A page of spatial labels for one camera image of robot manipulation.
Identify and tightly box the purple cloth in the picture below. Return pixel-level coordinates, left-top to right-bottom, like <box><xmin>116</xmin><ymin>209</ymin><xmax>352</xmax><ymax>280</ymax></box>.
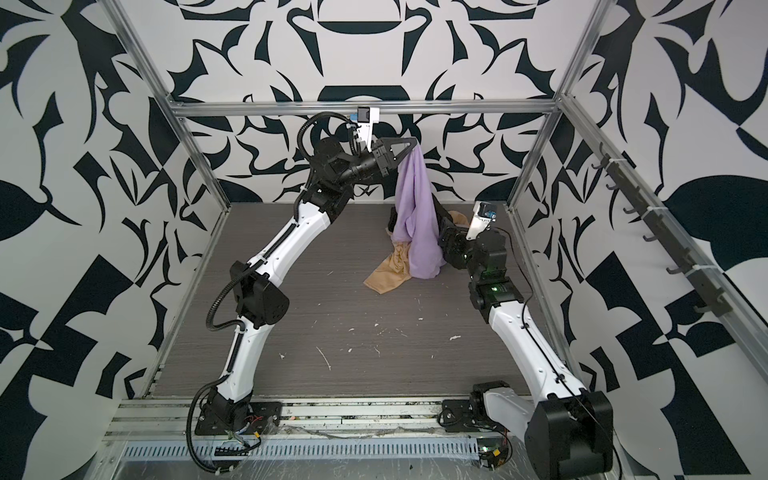
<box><xmin>392</xmin><ymin>144</ymin><xmax>444</xmax><ymax>280</ymax></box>

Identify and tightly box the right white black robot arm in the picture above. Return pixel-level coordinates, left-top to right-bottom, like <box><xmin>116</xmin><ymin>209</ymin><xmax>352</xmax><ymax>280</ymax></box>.
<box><xmin>438</xmin><ymin>217</ymin><xmax>621</xmax><ymax>479</ymax></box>

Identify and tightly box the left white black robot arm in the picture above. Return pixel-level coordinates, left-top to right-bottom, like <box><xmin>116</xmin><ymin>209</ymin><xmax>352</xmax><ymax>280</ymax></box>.
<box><xmin>201</xmin><ymin>137</ymin><xmax>418</xmax><ymax>430</ymax></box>

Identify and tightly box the black cloth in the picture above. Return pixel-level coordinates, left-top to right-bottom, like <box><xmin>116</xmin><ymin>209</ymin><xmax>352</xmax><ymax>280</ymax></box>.
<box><xmin>386</xmin><ymin>195</ymin><xmax>466</xmax><ymax>234</ymax></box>

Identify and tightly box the tan beige cloth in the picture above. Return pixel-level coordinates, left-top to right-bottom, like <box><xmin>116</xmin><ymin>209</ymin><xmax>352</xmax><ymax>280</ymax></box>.
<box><xmin>364</xmin><ymin>210</ymin><xmax>469</xmax><ymax>295</ymax></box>

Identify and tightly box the small green circuit board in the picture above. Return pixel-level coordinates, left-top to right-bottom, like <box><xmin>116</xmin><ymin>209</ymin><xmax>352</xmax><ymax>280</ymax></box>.
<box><xmin>477</xmin><ymin>437</ymin><xmax>513</xmax><ymax>470</ymax></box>

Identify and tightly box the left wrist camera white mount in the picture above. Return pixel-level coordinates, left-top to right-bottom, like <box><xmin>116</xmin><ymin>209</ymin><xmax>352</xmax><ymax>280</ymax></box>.
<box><xmin>350</xmin><ymin>106</ymin><xmax>380</xmax><ymax>151</ymax></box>

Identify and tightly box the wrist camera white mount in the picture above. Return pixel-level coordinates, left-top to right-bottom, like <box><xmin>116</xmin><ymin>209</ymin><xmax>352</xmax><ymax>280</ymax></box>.
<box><xmin>466</xmin><ymin>201</ymin><xmax>497</xmax><ymax>241</ymax></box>
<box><xmin>350</xmin><ymin>106</ymin><xmax>380</xmax><ymax>151</ymax></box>

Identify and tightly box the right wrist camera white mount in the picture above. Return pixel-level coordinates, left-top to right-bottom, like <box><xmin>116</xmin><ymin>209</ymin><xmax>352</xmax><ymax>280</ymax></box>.
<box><xmin>466</xmin><ymin>201</ymin><xmax>497</xmax><ymax>241</ymax></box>

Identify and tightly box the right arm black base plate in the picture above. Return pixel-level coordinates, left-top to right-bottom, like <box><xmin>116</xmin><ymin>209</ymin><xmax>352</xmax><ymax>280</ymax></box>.
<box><xmin>436</xmin><ymin>398</ymin><xmax>496</xmax><ymax>433</ymax></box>

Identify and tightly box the aluminium cage frame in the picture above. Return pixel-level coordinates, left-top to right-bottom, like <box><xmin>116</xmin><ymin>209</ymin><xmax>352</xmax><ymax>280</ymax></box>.
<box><xmin>103</xmin><ymin>1</ymin><xmax>767</xmax><ymax>376</ymax></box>

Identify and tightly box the white slotted cable duct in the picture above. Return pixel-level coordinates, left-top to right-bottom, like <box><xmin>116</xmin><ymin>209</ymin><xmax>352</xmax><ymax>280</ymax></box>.
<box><xmin>119</xmin><ymin>437</ymin><xmax>481</xmax><ymax>462</ymax></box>

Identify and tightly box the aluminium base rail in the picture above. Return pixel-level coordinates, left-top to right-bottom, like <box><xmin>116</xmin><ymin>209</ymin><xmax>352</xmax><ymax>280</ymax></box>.
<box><xmin>101</xmin><ymin>396</ymin><xmax>491</xmax><ymax>448</ymax></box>

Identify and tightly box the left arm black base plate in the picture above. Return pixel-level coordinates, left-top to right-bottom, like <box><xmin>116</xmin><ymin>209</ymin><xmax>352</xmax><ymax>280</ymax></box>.
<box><xmin>194</xmin><ymin>401</ymin><xmax>283</xmax><ymax>436</ymax></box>

